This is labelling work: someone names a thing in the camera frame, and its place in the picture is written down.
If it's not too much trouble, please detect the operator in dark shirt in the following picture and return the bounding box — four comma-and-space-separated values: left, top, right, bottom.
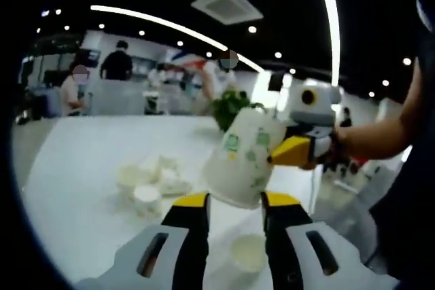
368, 0, 435, 270

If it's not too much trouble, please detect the curved ceiling light strip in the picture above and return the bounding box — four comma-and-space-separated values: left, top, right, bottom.
90, 4, 266, 73

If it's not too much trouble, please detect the grey partition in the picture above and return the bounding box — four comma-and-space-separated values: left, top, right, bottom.
86, 79, 147, 116

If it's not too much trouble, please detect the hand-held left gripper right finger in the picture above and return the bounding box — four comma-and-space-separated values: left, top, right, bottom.
260, 192, 399, 290

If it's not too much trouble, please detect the white paper cup green print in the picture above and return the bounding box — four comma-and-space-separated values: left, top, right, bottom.
230, 234, 268, 273
202, 106, 288, 210

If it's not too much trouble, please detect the white table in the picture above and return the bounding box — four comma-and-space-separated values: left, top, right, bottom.
23, 115, 375, 290

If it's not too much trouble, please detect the green potted plant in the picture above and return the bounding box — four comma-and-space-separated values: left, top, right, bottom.
212, 89, 264, 133

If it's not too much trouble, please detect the long ceiling light strip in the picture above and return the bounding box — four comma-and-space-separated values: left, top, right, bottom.
311, 0, 341, 87

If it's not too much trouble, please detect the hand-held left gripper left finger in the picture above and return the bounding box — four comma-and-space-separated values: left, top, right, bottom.
75, 192, 211, 290

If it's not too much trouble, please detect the pile of paper cups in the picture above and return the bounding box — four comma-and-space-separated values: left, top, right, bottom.
117, 153, 193, 219

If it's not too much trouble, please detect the ceiling air conditioner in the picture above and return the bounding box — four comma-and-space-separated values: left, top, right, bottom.
190, 0, 264, 26

